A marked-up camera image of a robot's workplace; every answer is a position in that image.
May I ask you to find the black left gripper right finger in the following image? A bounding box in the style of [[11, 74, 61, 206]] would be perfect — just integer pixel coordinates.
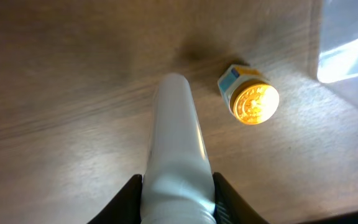
[[213, 172, 269, 224]]

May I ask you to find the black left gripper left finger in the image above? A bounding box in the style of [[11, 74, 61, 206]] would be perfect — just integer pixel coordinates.
[[88, 174, 142, 224]]

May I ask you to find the small jar gold lid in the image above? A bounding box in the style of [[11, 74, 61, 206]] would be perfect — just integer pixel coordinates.
[[218, 64, 280, 125]]

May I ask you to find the white plastic bottle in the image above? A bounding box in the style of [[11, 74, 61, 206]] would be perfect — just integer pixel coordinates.
[[140, 73, 216, 223]]

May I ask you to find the clear plastic container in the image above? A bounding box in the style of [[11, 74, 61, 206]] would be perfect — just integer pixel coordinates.
[[316, 0, 358, 109]]

